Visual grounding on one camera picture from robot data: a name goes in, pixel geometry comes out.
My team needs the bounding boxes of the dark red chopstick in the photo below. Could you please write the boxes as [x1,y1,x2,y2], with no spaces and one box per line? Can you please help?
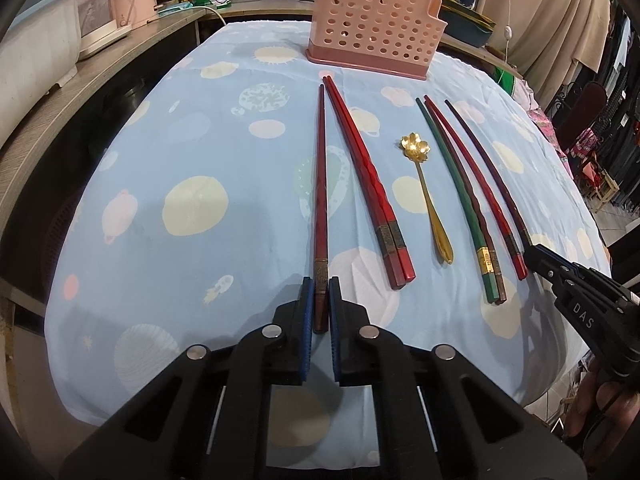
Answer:
[313,85,332,334]

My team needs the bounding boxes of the beige curtain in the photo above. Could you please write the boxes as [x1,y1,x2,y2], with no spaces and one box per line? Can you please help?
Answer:
[475,0,614,107]

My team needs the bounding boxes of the person's right hand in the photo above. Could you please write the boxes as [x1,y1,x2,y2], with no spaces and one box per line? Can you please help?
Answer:
[564,357,640,442]

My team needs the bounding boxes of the pink perforated utensil holder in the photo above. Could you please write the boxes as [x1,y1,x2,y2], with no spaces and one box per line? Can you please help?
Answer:
[306,0,447,80]

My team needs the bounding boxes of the white cable with switch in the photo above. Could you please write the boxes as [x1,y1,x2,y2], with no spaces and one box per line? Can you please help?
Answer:
[501,0,517,68]

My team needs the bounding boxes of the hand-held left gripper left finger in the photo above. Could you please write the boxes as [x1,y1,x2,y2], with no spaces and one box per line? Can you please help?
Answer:
[60,276,315,480]

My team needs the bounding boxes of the stacked yellow and blue bowls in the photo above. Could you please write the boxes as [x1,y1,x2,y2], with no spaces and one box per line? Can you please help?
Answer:
[439,0,497,49]

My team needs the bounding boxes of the green chopstick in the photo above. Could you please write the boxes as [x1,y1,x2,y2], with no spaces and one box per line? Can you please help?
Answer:
[415,97,497,305]

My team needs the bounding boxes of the pink pineapple print cloth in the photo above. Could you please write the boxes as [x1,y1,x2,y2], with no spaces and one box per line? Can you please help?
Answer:
[520,80,608,196]

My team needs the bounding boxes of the red chopstick black band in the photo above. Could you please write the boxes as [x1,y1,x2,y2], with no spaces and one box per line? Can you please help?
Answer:
[423,94,529,281]

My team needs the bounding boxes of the white glass kettle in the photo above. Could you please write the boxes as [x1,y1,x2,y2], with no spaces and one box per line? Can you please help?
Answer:
[75,0,134,61]

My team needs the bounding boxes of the hanging dark clothes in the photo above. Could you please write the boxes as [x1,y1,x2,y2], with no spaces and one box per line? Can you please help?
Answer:
[594,0,640,203]

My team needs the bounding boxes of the white dish drainer box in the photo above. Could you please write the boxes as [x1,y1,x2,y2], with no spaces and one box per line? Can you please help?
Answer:
[0,0,84,98]

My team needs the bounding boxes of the green bag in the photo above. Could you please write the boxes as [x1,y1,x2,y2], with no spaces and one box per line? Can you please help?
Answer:
[492,62,524,97]

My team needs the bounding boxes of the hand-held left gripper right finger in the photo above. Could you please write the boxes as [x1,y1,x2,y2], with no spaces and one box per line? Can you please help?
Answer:
[328,276,587,480]

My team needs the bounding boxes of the grey wood-grain counter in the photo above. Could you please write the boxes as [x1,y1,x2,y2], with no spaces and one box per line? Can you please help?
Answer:
[0,7,226,306]

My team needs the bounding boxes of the brown chopstick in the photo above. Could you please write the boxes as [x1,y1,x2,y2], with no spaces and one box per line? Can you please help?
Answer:
[424,101,508,304]

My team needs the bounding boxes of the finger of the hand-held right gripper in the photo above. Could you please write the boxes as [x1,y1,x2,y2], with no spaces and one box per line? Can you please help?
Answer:
[522,242,584,287]

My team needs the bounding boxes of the golden flower spoon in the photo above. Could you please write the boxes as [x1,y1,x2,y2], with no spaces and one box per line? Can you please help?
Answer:
[400,132,455,265]

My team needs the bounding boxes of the dark metal chair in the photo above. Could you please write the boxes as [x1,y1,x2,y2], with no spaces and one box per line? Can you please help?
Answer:
[554,82,609,153]

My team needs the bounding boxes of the pale wooden board shelf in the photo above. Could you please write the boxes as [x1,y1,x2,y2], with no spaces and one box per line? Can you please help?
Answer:
[192,0,321,27]

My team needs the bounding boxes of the white kettle cable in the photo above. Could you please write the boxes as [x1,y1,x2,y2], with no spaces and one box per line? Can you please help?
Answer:
[192,6,227,27]

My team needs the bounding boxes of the dark purple chopstick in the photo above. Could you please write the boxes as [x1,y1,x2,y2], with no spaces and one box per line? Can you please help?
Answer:
[444,99,535,250]

